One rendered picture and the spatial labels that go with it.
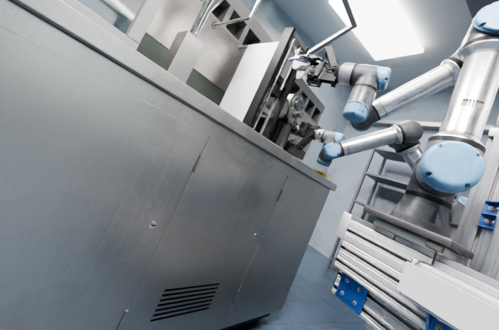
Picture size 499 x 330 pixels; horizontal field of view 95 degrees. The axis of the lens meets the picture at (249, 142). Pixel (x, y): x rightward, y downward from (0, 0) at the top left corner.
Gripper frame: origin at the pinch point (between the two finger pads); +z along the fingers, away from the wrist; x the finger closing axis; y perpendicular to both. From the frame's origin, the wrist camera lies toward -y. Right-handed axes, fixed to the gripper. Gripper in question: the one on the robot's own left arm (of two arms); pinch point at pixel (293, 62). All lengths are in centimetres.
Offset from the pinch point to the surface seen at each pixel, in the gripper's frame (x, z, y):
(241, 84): 17.8, 34.5, 4.0
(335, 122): 323, 67, -142
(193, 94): -32, 2, 39
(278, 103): 20.0, 9.4, 9.1
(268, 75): 5.3, 11.9, 4.4
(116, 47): -50, 6, 43
